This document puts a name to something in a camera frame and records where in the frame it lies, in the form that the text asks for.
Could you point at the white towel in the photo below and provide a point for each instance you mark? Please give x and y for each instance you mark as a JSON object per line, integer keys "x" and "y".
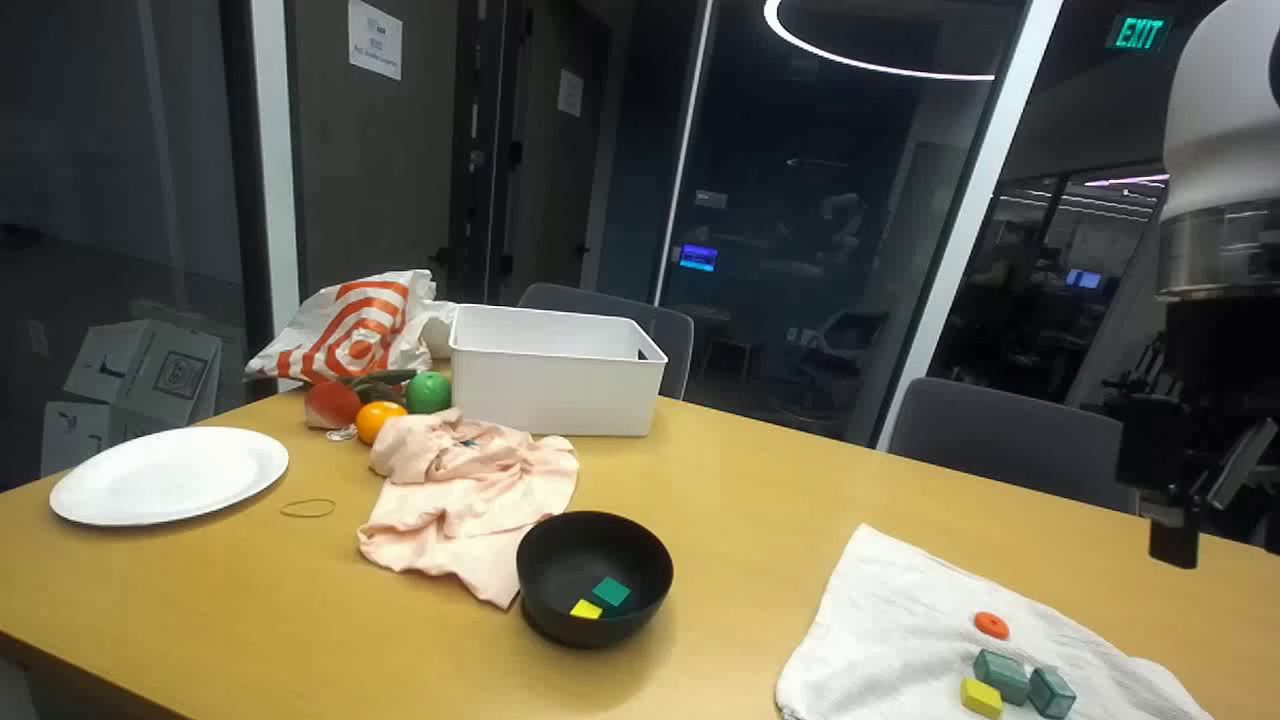
{"x": 893, "y": 643}

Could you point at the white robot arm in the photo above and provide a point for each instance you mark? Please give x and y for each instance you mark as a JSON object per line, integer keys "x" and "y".
{"x": 1221, "y": 152}

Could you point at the yellow block on towel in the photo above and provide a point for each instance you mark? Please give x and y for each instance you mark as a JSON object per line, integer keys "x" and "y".
{"x": 982, "y": 698}

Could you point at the grey chair far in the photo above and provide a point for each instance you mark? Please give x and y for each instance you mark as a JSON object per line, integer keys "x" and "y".
{"x": 666, "y": 327}

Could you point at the grey chair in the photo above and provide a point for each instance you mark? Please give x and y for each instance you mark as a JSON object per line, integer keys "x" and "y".
{"x": 1013, "y": 436}
{"x": 666, "y": 327}

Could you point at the white plastic bin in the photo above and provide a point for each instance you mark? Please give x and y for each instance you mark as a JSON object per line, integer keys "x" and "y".
{"x": 560, "y": 372}

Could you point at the green ball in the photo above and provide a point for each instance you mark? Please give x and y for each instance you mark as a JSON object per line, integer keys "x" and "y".
{"x": 428, "y": 392}

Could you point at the black bowl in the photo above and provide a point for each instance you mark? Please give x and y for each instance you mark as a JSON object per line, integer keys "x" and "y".
{"x": 560, "y": 557}

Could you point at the green block in bowl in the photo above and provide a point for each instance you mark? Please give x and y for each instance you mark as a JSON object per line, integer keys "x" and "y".
{"x": 608, "y": 595}

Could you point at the pink cloth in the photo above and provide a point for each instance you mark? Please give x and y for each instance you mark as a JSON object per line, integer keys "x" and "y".
{"x": 457, "y": 496}

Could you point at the yellow block in bowl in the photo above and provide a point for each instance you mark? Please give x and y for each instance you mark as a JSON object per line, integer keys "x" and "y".
{"x": 587, "y": 610}

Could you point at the orange white striped bag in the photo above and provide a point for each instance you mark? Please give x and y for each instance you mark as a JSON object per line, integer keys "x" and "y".
{"x": 355, "y": 329}

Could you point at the orange fruit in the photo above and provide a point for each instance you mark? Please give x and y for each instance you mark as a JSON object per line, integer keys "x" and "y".
{"x": 372, "y": 416}

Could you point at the red fruit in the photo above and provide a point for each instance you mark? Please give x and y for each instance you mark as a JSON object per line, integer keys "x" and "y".
{"x": 328, "y": 404}

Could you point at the grey chair right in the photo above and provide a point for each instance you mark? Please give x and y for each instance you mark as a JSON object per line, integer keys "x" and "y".
{"x": 1013, "y": 436}

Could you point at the rubber band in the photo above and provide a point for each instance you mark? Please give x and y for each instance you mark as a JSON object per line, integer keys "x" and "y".
{"x": 311, "y": 509}

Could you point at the orange disc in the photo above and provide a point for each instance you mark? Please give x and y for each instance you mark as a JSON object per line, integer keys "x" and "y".
{"x": 988, "y": 624}

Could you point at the white plate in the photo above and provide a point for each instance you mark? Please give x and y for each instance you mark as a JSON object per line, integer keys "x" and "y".
{"x": 169, "y": 476}

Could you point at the teal block left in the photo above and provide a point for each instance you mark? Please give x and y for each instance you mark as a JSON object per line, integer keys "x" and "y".
{"x": 1007, "y": 675}

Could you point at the teal block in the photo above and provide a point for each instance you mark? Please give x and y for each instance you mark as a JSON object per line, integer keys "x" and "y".
{"x": 1007, "y": 675}
{"x": 1051, "y": 694}

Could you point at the cardboard box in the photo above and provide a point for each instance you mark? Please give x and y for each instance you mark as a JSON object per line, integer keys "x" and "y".
{"x": 127, "y": 380}

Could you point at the teal block right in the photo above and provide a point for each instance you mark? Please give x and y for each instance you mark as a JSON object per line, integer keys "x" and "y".
{"x": 1051, "y": 694}

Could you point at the green exit sign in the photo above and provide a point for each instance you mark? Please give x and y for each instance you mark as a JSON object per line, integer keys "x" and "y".
{"x": 1136, "y": 34}

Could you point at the paper sign on wall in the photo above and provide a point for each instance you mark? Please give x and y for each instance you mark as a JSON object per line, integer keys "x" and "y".
{"x": 372, "y": 39}

